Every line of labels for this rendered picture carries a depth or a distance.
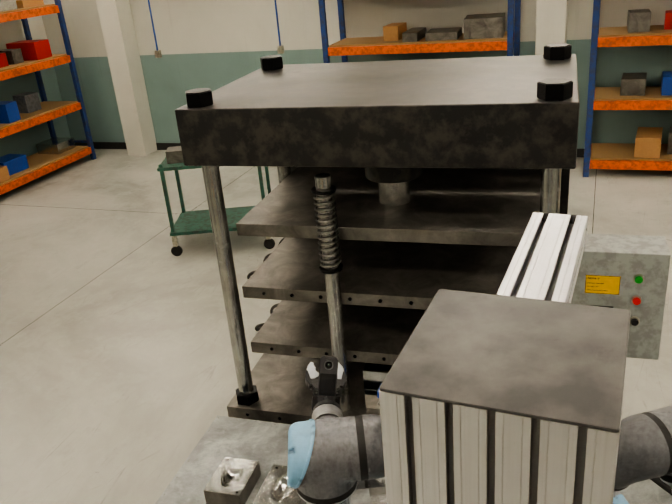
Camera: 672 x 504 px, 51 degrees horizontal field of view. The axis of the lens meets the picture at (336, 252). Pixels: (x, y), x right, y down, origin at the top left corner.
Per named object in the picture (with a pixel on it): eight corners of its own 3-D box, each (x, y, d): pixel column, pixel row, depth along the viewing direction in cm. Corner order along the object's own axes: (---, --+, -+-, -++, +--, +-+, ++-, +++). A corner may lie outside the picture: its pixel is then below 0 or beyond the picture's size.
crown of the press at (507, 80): (569, 278, 222) (580, 84, 198) (200, 259, 260) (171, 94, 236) (568, 190, 295) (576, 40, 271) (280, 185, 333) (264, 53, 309)
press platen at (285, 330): (533, 378, 252) (534, 366, 250) (251, 352, 285) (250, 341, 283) (540, 285, 316) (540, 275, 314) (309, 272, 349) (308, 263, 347)
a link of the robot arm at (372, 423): (422, 403, 127) (405, 444, 171) (361, 409, 127) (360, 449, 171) (431, 469, 122) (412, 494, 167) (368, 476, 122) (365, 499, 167)
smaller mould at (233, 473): (241, 510, 231) (239, 496, 229) (206, 504, 235) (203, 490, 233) (261, 474, 246) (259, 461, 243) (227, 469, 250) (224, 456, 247)
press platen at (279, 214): (538, 247, 235) (539, 233, 233) (237, 235, 267) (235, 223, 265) (544, 180, 295) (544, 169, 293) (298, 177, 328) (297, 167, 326)
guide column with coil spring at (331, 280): (355, 478, 290) (327, 178, 238) (342, 476, 292) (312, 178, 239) (358, 469, 295) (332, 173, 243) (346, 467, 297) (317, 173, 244)
